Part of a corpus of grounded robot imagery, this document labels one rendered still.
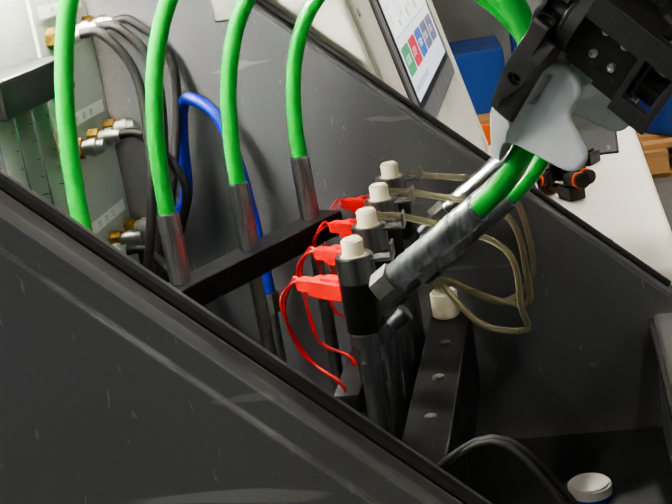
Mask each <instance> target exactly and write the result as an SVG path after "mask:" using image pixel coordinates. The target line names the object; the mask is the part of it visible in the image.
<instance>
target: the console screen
mask: <svg viewBox="0 0 672 504"><path fill-rule="evenodd" d="M369 3H370V5H371V8H372V10H373V13H374V15H375V18H376V20H377V22H378V25H379V27H380V30H381V32H382V35H383V37H384V40H385V42H386V45H387V47H388V49H389V52H390V54H391V57H392V59H393V62H394V64H395V67H396V69H397V72H398V74H399V76H400V79H401V81H402V84H403V86H404V89H405V91H406V94H407V96H408V99H409V100H410V101H412V102H413V103H415V104H416V105H418V106H419V107H421V108H422V109H423V110H425V111H426V112H428V113H429V114H431V115H432V116H434V117H435V118H437V116H438V113H439V111H440V108H441V106H442V103H443V101H444V98H445V96H446V93H447V91H448V88H449V86H450V83H451V80H452V78H453V75H454V73H455V71H454V68H453V65H452V63H451V60H450V57H449V55H448V52H447V50H446V47H445V45H444V42H443V40H442V37H441V35H440V32H439V30H438V27H437V25H436V22H435V20H434V17H433V15H432V12H431V10H430V7H429V5H428V2H427V0H369Z"/></svg>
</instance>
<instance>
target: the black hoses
mask: <svg viewBox="0 0 672 504"><path fill-rule="evenodd" d="M123 24H128V25H130V26H132V27H134V28H135V29H137V30H138V31H140V32H141V33H143V34H144V35H145V36H147V37H148V38H149V39H150V34H151V27H149V26H148V25H146V24H145V23H143V22H142V21H140V20H139V19H137V18H136V17H134V16H131V15H127V14H123V15H118V16H115V17H112V20H105V21H101V22H98V23H96V26H90V27H85V28H82V29H79V37H80V39H84V38H87V37H92V36H94V37H97V38H99V39H101V40H102V41H103V42H105V43H106V44H107V45H108V46H109V47H111V48H112V49H113V50H114V52H115V53H116V54H117V55H118V56H119V57H120V59H121V60H122V61H123V63H124V64H125V66H126V68H127V70H128V72H129V74H130V76H131V79H132V82H133V84H134V88H135V92H136V96H137V100H138V105H139V110H140V116H141V123H142V130H143V131H142V130H140V129H138V128H132V127H131V128H125V129H121V130H119V137H120V139H125V138H128V137H134V138H137V139H139V140H140V141H142V142H143V143H144V148H145V161H146V181H147V211H146V233H145V245H144V244H132V245H129V246H126V254H127V255H128V256H129V255H132V254H137V253H139V254H143V255H144V260H143V266H144V267H145V268H147V269H148V270H150V271H151V272H153V273H154V274H156V275H157V276H159V277H160V278H162V279H163V280H165V281H166V282H168V283H169V282H170V280H169V275H168V270H167V265H166V261H165V256H164V251H163V246H162V243H161V236H160V234H159V227H158V222H157V217H156V216H157V215H158V208H157V203H156V197H155V192H154V186H153V181H152V175H151V167H150V159H149V151H148V143H147V130H146V113H145V86H144V82H143V79H142V77H141V74H140V71H139V69H138V67H137V65H136V63H135V61H134V60H133V58H132V56H131V55H130V54H129V52H128V51H127V50H126V48H125V47H124V46H123V45H122V44H121V43H120V42H119V41H118V40H117V39H116V38H115V37H114V36H112V35H111V34H110V33H109V32H107V31H106V30H113V31H115V32H117V33H118V34H120V35H121V36H122V37H124V38H125V39H126V40H127V41H129V42H130V43H131V44H132V45H133V46H134V47H135V48H136V49H137V50H138V51H139V53H140V54H141V55H142V56H143V58H144V60H145V61H146V63H147V53H148V47H147V46H146V44H145V43H144V42H143V41H142V40H141V39H140V38H139V37H138V36H137V35H136V34H135V33H133V32H132V31H131V30H129V29H128V28H127V27H125V26H124V25H123ZM165 60H166V63H167V65H168V68H169V74H170V79H171V91H172V128H171V147H170V153H169V152H168V120H167V105H166V97H165V89H164V84H163V115H164V133H165V144H166V153H167V161H168V166H169V176H170V182H171V188H172V193H173V199H174V205H175V202H176V192H177V181H178V180H179V182H180V186H181V189H182V202H181V208H180V213H179V217H180V222H181V226H182V232H183V235H184V233H185V229H186V224H187V220H188V216H189V211H190V206H191V198H192V194H191V186H190V182H189V179H188V177H187V175H186V173H185V171H184V170H183V168H182V167H181V166H180V164H179V155H180V140H181V118H182V117H181V111H180V108H179V104H178V101H179V98H180V96H181V82H180V76H179V70H178V65H177V62H176V60H175V57H174V54H173V52H172V51H171V49H170V47H169V46H168V44H167V48H166V56H165Z"/></svg>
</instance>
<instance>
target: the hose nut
mask: <svg viewBox="0 0 672 504"><path fill-rule="evenodd" d="M387 266H388V264H386V263H385V264H384V265H383V266H381V267H380V268H379V269H378V270H377V271H376V272H374V273H373V274H372V275H371V276H370V282H369V288H370V290H371V291H372V292H373V293H374V295H375V296H376V297H377V298H378V300H379V301H385V302H393V301H394V300H395V299H396V298H397V297H399V296H400V295H401V294H402V293H404V292H405V291H406V288H407V286H406V287H404V288H403V287H398V286H396V285H394V284H393V283H392V282H391V281H390V280H389V278H388V276H387V272H386V268H387Z"/></svg>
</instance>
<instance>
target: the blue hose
mask: <svg viewBox="0 0 672 504"><path fill-rule="evenodd" d="M178 104H179V108H180V111H181V117H182V118H181V140H180V155H179V164H180V166H181V167H182V168H183V170H184V171H185V173H186V175H187V177H188V179H189V182H190V186H191V194H192V197H193V182H192V170H191V161H190V152H189V142H188V112H189V105H192V106H194V107H197V108H198V109H200V110H202V111H203V112H204V113H205V114H207V115H208V116H209V117H210V118H211V120H212V121H213V122H214V123H215V125H216V126H217V128H218V130H219V132H220V133H221V135H222V126H221V111H220V110H219V109H218V107H216V106H215V105H214V104H213V103H212V102H211V101H209V100H208V99H206V98H204V97H203V96H201V95H198V94H196V93H191V92H187V93H185V94H182V95H181V96H180V98H179V101H178ZM222 138H223V135H222ZM241 156H242V153H241ZM242 162H243V168H244V175H245V180H246V181H247V182H248V184H249V190H250V195H251V197H252V199H251V200H252V204H253V211H254V217H255V222H256V227H257V233H258V238H261V237H263V236H264V235H263V231H262V226H261V222H260V218H259V214H258V210H257V206H256V203H255V199H254V195H253V191H252V187H251V183H250V180H249V176H248V173H247V169H246V166H245V162H244V159H243V156H242ZM180 189H181V186H180ZM181 202H182V189H181V190H180V200H179V203H178V205H177V206H176V207H175V210H176V211H178V212H179V213H180V208H181ZM262 278H263V284H264V289H265V294H271V293H274V292H275V288H274V281H273V275H272V270H271V271H269V272H267V273H266V274H264V275H262Z"/></svg>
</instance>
